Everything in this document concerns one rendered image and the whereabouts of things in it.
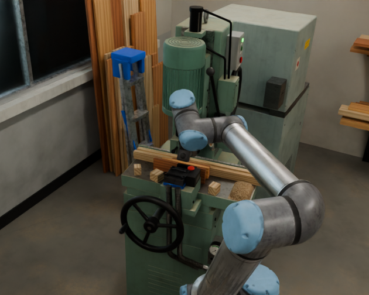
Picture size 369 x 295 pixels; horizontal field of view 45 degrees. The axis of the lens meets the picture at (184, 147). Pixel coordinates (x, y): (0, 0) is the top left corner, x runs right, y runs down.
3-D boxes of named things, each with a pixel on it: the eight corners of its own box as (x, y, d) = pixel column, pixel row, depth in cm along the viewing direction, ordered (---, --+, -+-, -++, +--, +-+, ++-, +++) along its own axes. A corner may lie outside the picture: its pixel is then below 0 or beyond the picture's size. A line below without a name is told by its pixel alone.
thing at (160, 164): (153, 172, 206) (153, 158, 202) (154, 171, 207) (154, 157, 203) (204, 184, 199) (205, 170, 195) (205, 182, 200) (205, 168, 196)
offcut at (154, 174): (157, 182, 199) (157, 175, 197) (149, 179, 201) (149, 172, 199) (163, 178, 202) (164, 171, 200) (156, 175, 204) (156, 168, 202)
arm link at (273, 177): (351, 205, 99) (239, 107, 159) (301, 212, 96) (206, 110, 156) (342, 247, 104) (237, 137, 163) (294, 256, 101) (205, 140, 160)
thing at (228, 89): (215, 109, 210) (218, 79, 202) (220, 102, 217) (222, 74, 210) (232, 113, 207) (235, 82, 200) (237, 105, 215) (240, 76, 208)
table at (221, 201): (111, 196, 198) (110, 185, 195) (139, 163, 224) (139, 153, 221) (243, 229, 182) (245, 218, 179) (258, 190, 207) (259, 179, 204)
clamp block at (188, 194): (159, 202, 191) (159, 185, 186) (170, 186, 202) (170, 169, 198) (191, 211, 187) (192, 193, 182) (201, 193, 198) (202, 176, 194)
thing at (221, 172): (133, 158, 216) (133, 151, 214) (135, 156, 218) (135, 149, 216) (269, 188, 198) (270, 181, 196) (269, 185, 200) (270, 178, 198)
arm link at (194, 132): (217, 135, 147) (207, 107, 154) (183, 138, 144) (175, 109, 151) (211, 151, 155) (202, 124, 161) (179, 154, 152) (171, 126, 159)
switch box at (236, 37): (224, 69, 210) (226, 35, 202) (229, 62, 218) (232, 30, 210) (236, 71, 208) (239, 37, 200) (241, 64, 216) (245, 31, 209)
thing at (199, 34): (183, 47, 193) (184, 7, 185) (188, 43, 200) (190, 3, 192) (200, 50, 191) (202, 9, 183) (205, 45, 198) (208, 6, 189)
